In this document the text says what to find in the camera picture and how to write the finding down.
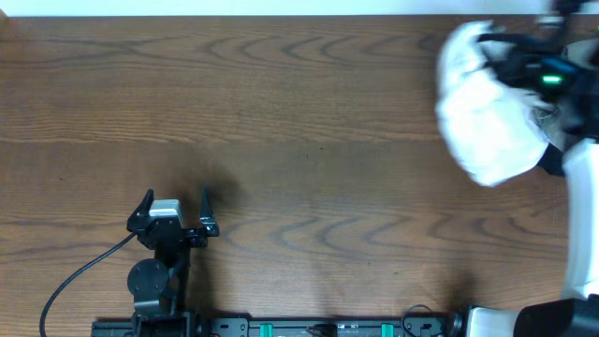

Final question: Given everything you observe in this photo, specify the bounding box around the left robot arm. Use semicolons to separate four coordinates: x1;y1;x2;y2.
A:
126;189;219;336

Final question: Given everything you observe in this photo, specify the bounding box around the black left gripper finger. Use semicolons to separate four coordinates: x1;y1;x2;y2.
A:
134;189;154;217
199;186;214;220

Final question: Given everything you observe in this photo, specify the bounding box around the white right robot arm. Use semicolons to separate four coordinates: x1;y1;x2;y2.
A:
446;1;598;337

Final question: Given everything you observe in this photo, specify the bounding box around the white t-shirt with black stripes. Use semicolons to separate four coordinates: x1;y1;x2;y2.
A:
435;21;549;187

